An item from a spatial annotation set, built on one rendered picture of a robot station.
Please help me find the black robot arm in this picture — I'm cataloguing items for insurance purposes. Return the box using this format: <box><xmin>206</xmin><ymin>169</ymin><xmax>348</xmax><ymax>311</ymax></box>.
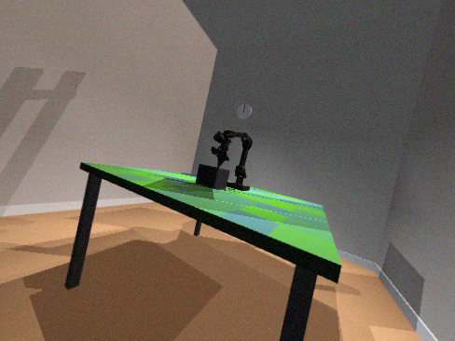
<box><xmin>214</xmin><ymin>130</ymin><xmax>253</xmax><ymax>185</ymax></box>

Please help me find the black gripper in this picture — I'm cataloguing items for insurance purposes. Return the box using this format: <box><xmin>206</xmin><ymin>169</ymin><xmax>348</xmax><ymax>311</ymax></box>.
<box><xmin>214</xmin><ymin>144</ymin><xmax>229</xmax><ymax>166</ymax></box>

